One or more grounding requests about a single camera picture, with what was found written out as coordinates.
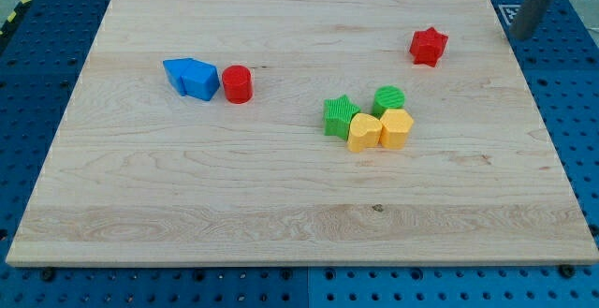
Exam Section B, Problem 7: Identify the green star block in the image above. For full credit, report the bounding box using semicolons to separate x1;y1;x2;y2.
323;95;360;140

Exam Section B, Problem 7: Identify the red star block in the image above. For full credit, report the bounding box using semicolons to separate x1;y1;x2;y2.
409;27;448;67

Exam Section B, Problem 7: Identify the light wooden board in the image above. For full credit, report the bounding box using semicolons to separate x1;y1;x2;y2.
7;0;598;268

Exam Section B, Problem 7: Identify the yellow heart block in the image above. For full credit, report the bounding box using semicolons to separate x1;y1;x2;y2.
347;113;383;153

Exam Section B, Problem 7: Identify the red cylinder block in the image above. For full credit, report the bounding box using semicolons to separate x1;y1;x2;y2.
222;65;253;104

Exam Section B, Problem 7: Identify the yellow hexagon block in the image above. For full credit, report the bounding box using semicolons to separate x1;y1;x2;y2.
380;109;414;150

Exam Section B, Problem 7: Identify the green cylinder block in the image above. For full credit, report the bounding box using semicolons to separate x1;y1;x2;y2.
372;85;405;118

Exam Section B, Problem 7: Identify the blue cube block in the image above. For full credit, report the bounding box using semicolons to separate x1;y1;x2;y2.
182;59;220;101

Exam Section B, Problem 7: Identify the blue triangle block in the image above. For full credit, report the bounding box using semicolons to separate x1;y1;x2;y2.
162;58;192;96

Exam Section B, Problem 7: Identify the white fiducial marker tag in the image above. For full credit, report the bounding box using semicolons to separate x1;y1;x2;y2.
498;4;520;26

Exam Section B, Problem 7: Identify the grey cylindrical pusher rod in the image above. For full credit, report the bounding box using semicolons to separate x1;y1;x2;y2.
509;0;552;41

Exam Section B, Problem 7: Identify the yellow black hazard tape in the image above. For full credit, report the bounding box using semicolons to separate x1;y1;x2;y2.
1;0;34;38

